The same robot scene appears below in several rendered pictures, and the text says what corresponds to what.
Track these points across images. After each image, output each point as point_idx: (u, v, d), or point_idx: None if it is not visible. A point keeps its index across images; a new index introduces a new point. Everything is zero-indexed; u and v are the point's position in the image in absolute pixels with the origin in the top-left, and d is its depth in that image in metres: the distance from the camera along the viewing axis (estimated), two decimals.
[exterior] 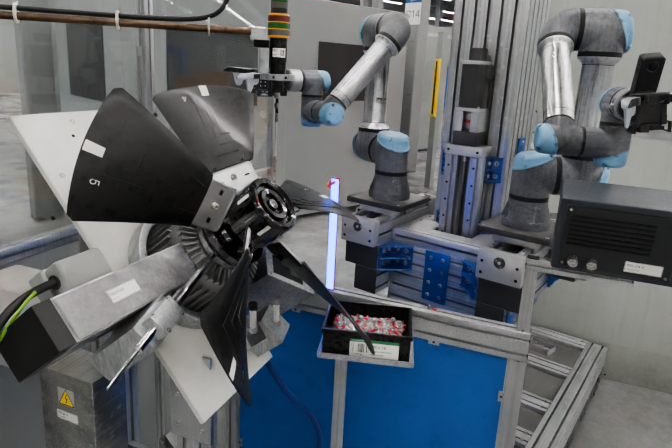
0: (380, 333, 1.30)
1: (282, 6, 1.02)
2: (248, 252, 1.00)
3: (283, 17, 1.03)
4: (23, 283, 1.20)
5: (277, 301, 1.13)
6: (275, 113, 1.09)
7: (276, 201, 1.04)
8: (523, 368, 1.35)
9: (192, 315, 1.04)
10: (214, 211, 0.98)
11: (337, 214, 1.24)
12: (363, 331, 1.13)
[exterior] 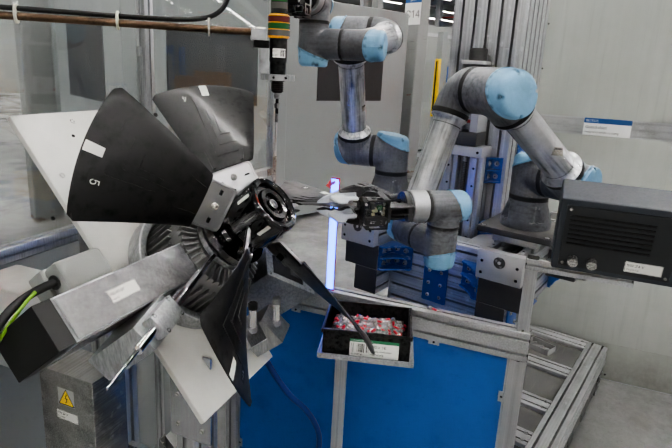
0: (380, 333, 1.30)
1: (282, 6, 1.02)
2: (248, 252, 1.00)
3: (283, 17, 1.03)
4: (23, 283, 1.20)
5: (277, 301, 1.13)
6: (275, 114, 1.09)
7: (276, 201, 1.04)
8: (523, 368, 1.35)
9: (192, 315, 1.04)
10: (214, 211, 0.98)
11: (338, 208, 1.23)
12: (363, 331, 1.13)
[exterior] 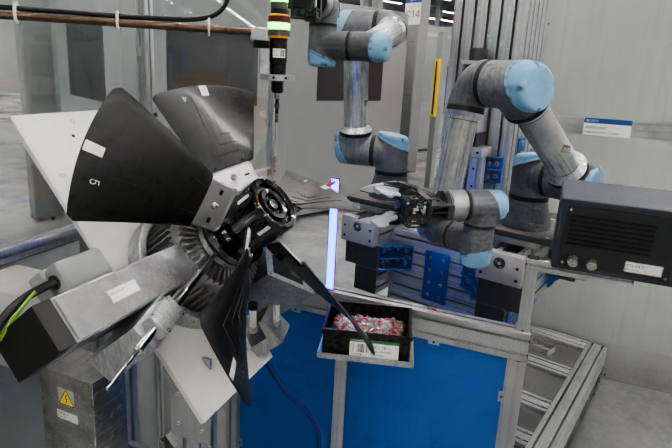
0: (380, 333, 1.30)
1: (282, 6, 1.02)
2: (248, 252, 1.00)
3: (283, 17, 1.03)
4: (23, 283, 1.20)
5: (277, 301, 1.13)
6: (277, 114, 1.09)
7: (276, 201, 1.04)
8: (523, 368, 1.35)
9: (192, 315, 1.04)
10: (214, 211, 0.98)
11: (338, 208, 1.24)
12: (363, 331, 1.13)
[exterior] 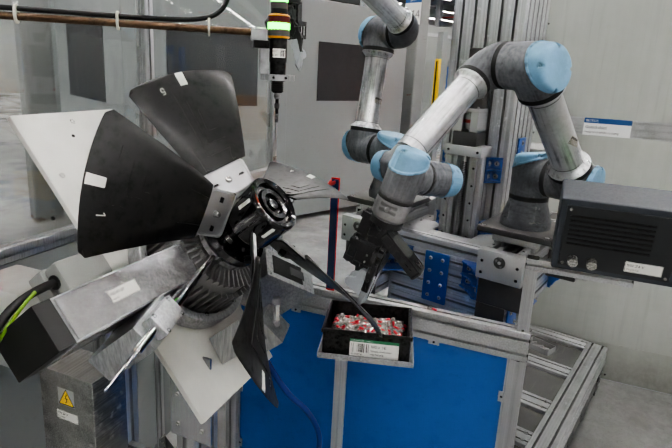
0: (380, 333, 1.30)
1: (282, 6, 1.02)
2: (220, 219, 0.99)
3: (283, 17, 1.03)
4: (23, 283, 1.20)
5: (277, 301, 1.13)
6: (277, 114, 1.09)
7: (280, 210, 1.03)
8: (523, 368, 1.35)
9: (192, 315, 1.04)
10: (226, 184, 1.06)
11: (351, 301, 1.06)
12: (265, 384, 0.82)
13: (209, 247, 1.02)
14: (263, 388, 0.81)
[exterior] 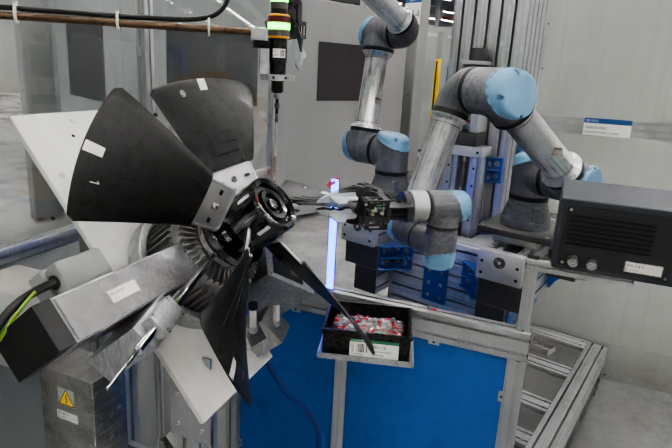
0: (380, 333, 1.30)
1: (282, 6, 1.02)
2: (218, 212, 0.99)
3: (283, 17, 1.03)
4: (23, 283, 1.20)
5: (277, 301, 1.13)
6: (277, 114, 1.09)
7: (279, 212, 1.03)
8: (523, 368, 1.35)
9: (192, 315, 1.04)
10: (231, 183, 1.07)
11: (344, 312, 1.02)
12: (234, 372, 0.79)
13: (206, 241, 1.02)
14: (231, 375, 0.78)
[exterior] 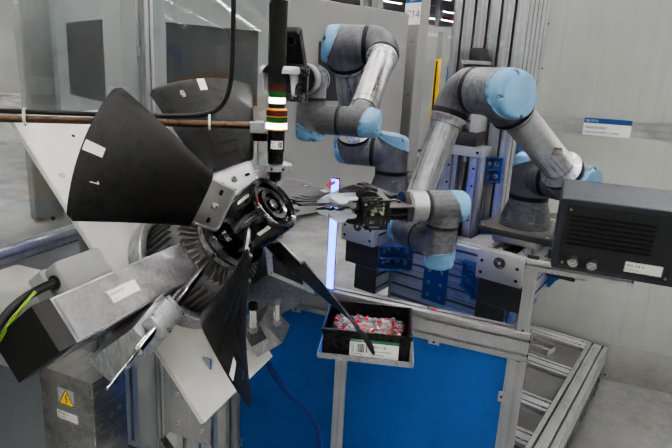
0: (380, 333, 1.30)
1: (280, 101, 1.07)
2: (218, 212, 0.99)
3: (281, 112, 1.07)
4: (23, 283, 1.20)
5: (277, 301, 1.13)
6: None
7: (279, 212, 1.03)
8: (523, 368, 1.35)
9: (192, 315, 1.04)
10: (231, 183, 1.07)
11: (344, 312, 1.02)
12: (234, 372, 0.79)
13: (206, 241, 1.02)
14: (231, 375, 0.78)
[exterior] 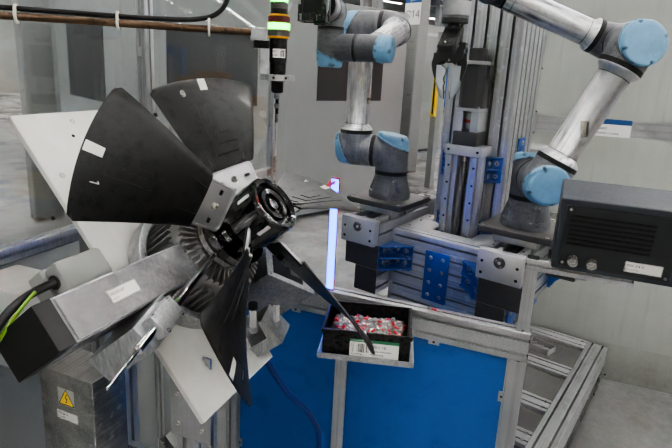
0: (380, 333, 1.30)
1: (282, 6, 1.02)
2: (218, 212, 0.99)
3: (283, 17, 1.03)
4: (23, 283, 1.20)
5: (277, 301, 1.13)
6: (275, 114, 1.09)
7: (279, 212, 1.03)
8: (523, 368, 1.35)
9: (192, 315, 1.04)
10: (231, 183, 1.07)
11: (344, 312, 1.02)
12: (234, 372, 0.79)
13: (206, 241, 1.02)
14: (231, 375, 0.78)
